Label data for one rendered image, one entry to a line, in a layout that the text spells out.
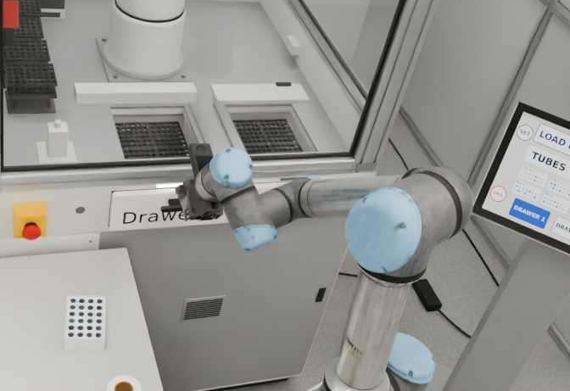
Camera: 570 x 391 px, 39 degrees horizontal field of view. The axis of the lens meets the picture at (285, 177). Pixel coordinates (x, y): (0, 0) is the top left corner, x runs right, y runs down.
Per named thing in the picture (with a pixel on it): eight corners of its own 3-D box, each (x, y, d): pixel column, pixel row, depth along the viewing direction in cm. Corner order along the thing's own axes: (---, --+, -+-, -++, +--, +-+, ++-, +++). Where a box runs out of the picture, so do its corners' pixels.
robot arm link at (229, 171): (227, 194, 148) (208, 153, 148) (211, 207, 157) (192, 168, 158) (264, 179, 151) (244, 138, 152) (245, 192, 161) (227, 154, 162)
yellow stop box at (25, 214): (47, 238, 184) (47, 215, 180) (13, 241, 182) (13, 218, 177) (44, 223, 188) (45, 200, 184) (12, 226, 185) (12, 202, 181)
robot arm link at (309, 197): (494, 149, 129) (298, 164, 167) (453, 169, 123) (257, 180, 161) (509, 218, 131) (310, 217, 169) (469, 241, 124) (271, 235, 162)
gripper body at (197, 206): (182, 222, 172) (197, 209, 161) (178, 183, 174) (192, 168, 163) (216, 220, 175) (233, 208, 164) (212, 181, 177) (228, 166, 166)
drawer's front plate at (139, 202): (225, 222, 205) (232, 189, 198) (109, 231, 194) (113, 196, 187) (223, 217, 206) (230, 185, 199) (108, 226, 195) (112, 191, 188)
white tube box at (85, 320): (103, 350, 174) (104, 339, 171) (63, 350, 172) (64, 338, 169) (104, 306, 183) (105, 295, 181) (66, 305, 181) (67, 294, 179)
